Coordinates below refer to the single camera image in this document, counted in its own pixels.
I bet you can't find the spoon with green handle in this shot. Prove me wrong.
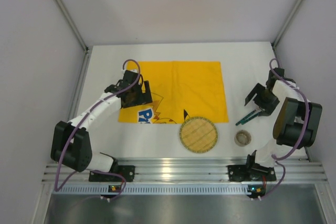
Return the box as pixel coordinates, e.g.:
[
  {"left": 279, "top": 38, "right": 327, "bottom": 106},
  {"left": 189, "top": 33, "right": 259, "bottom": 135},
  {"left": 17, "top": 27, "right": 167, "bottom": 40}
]
[{"left": 235, "top": 109, "right": 261, "bottom": 126}]

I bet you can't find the yellow cartoon placemat cloth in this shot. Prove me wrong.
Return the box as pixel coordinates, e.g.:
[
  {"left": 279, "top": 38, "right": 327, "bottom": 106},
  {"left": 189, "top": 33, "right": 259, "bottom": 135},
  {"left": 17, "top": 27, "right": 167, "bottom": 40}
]
[{"left": 118, "top": 61, "right": 229, "bottom": 124}]

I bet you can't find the small grey cup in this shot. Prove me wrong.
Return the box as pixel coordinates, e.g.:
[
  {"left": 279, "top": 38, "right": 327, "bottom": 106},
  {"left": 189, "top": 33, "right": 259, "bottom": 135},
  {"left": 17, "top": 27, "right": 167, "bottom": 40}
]
[{"left": 234, "top": 130, "right": 251, "bottom": 147}]

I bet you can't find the round woven bamboo plate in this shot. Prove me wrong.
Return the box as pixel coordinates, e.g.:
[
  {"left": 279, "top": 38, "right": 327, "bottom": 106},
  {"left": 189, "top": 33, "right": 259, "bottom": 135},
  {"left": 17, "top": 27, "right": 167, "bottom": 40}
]
[{"left": 178, "top": 116, "right": 218, "bottom": 154}]

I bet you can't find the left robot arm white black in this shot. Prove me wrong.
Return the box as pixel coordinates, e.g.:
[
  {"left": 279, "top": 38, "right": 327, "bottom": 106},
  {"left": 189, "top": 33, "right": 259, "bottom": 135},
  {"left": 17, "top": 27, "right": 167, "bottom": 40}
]
[{"left": 50, "top": 70, "right": 152, "bottom": 172}]

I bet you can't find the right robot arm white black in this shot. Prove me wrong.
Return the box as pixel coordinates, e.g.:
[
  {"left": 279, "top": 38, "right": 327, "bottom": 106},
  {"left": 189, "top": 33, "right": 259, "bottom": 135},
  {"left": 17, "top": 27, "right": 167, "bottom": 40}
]
[{"left": 240, "top": 68, "right": 322, "bottom": 176}]

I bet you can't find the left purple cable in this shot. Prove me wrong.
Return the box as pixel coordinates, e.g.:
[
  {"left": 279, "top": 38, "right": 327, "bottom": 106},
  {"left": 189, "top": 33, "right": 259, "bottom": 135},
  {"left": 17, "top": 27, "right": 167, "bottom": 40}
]
[{"left": 54, "top": 59, "right": 142, "bottom": 200}]

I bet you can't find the aluminium rail frame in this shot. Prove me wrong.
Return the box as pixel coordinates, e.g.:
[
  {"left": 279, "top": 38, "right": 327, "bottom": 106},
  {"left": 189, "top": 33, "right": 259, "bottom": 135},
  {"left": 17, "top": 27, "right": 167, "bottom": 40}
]
[{"left": 41, "top": 157, "right": 328, "bottom": 184}]

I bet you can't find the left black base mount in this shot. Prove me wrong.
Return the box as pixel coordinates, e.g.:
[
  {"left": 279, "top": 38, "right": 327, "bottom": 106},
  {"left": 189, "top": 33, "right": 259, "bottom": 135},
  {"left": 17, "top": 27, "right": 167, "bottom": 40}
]
[{"left": 89, "top": 165, "right": 135, "bottom": 182}]

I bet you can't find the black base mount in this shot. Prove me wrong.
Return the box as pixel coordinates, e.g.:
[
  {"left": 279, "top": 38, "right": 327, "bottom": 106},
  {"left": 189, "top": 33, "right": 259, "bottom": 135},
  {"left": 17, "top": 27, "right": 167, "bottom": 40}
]
[
  {"left": 89, "top": 165, "right": 135, "bottom": 182},
  {"left": 227, "top": 164, "right": 277, "bottom": 182}
]

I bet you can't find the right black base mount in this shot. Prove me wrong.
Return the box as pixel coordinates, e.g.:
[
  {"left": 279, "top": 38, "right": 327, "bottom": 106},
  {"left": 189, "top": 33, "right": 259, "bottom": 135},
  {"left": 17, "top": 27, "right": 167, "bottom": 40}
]
[{"left": 227, "top": 164, "right": 277, "bottom": 182}]

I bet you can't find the slotted grey cable duct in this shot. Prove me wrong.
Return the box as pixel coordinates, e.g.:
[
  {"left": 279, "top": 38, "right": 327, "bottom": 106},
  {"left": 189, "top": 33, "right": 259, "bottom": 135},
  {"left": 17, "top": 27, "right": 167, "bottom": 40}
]
[{"left": 56, "top": 184, "right": 265, "bottom": 195}]

